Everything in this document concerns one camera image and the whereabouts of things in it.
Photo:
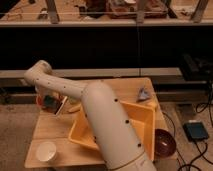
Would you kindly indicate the green sponge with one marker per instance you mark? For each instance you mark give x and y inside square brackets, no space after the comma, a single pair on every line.
[50,101]

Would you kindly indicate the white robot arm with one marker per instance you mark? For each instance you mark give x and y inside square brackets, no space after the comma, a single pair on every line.
[120,146]

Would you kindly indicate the orange red bowl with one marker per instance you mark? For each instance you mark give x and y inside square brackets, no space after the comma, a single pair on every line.
[39,102]

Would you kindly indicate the dark red bowl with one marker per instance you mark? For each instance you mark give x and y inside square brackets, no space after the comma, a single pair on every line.
[165,144]

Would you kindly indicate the yellow banana piece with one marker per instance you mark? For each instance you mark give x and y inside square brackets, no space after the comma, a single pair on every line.
[74,108]

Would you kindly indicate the crumpled blue grey cloth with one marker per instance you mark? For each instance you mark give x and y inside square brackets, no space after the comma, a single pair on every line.
[143,95]

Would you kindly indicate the yellow plastic tray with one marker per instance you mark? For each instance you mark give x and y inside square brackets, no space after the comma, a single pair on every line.
[141,117]

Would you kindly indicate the white paper cup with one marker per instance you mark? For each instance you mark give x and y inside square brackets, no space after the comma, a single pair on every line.
[46,152]

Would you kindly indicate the black box on shelf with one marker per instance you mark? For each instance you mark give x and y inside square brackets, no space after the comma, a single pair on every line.
[198,68]

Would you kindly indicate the white black handled brush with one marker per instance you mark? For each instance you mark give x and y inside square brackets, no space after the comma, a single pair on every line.
[58,111]

